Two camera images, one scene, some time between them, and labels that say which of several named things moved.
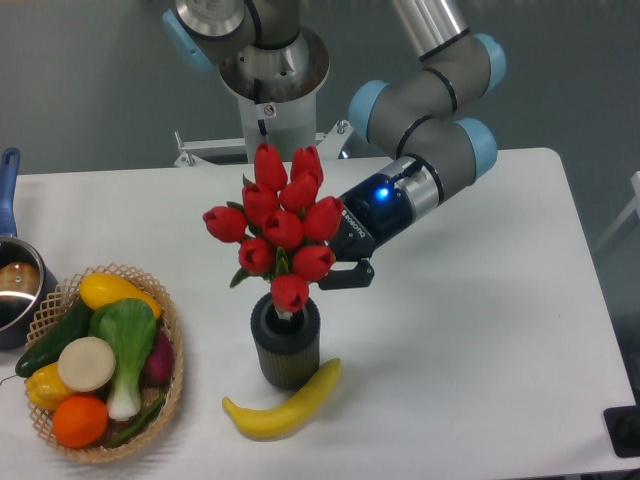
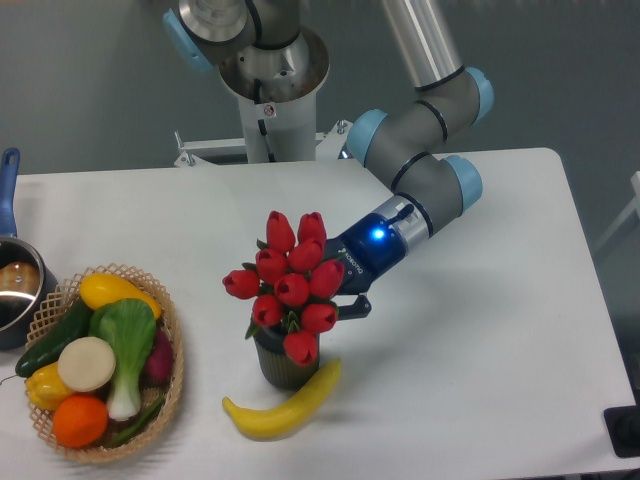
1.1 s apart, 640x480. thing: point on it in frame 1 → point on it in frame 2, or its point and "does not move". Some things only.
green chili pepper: x=136 y=428 does not move
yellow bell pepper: x=46 y=387 does not move
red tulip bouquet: x=283 y=224 → x=294 y=282
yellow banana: x=291 y=415 does not move
